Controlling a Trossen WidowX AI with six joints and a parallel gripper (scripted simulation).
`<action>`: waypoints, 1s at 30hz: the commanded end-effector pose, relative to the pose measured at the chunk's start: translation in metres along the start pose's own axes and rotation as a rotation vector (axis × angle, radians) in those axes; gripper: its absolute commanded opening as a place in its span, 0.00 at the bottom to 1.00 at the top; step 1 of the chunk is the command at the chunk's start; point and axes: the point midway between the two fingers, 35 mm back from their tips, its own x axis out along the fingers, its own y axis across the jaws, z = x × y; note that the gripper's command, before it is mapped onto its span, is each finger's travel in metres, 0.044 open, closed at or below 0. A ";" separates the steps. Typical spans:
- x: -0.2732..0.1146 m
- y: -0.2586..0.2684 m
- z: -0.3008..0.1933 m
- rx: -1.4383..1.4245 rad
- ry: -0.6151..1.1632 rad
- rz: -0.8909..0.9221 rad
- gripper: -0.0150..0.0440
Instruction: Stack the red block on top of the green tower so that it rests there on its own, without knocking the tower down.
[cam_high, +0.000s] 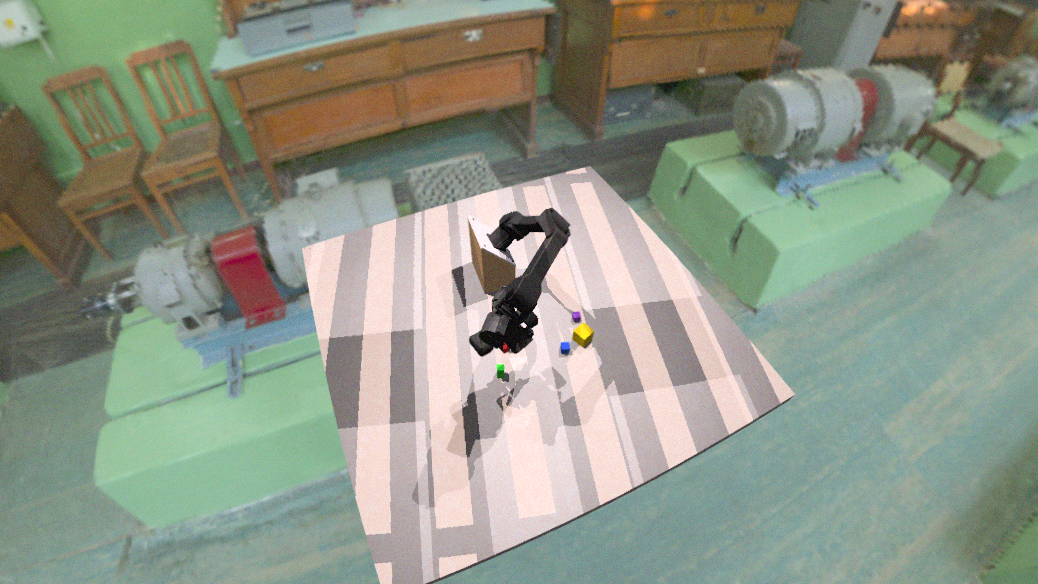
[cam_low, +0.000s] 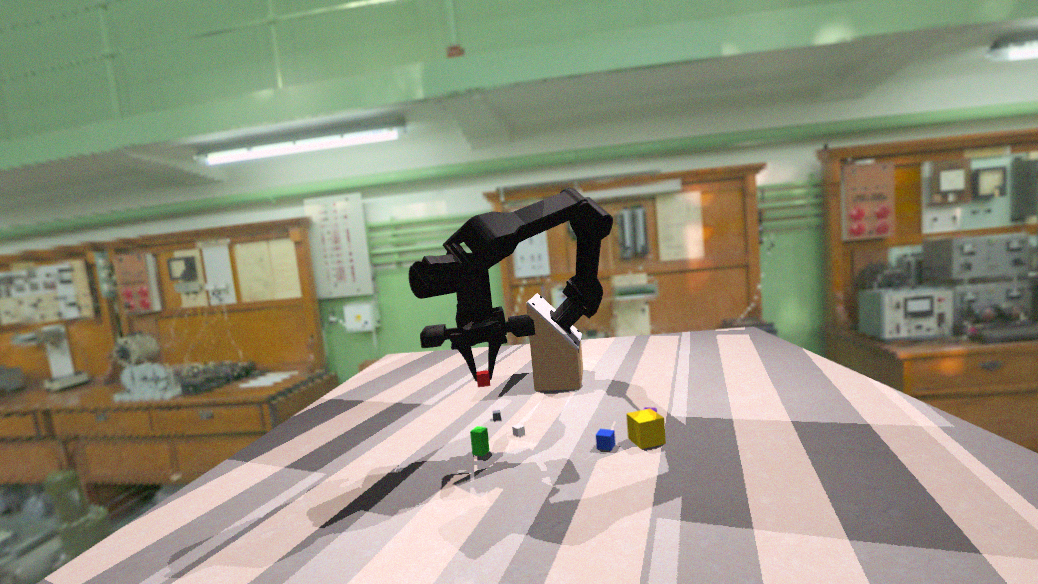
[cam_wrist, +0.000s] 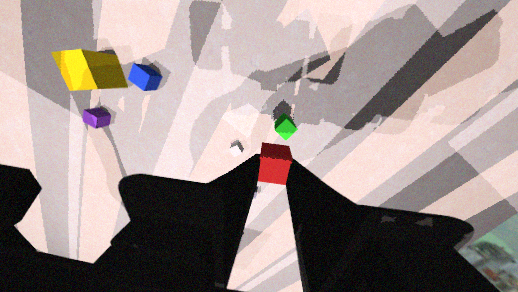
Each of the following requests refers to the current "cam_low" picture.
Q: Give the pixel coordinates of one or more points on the green block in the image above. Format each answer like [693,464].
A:
[479,435]
[480,449]

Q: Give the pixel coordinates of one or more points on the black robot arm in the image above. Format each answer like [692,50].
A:
[492,237]

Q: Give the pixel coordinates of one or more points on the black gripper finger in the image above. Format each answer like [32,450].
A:
[466,352]
[493,349]

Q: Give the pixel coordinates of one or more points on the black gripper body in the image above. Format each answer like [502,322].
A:
[435,335]

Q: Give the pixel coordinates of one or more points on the blue block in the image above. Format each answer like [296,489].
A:
[605,439]

